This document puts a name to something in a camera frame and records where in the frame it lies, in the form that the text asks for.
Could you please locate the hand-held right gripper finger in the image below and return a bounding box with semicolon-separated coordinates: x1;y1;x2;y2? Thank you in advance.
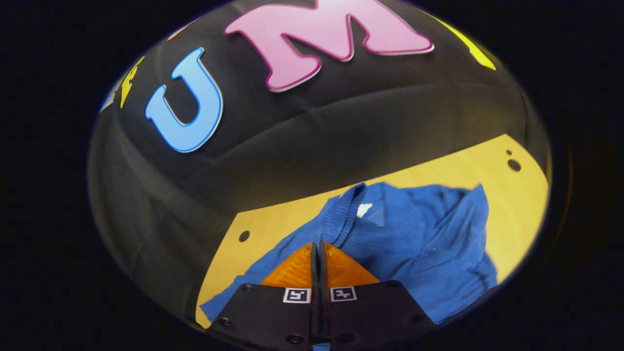
207;242;320;351
319;241;437;349

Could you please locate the blue shirt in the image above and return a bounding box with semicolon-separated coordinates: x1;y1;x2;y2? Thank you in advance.
200;181;499;328

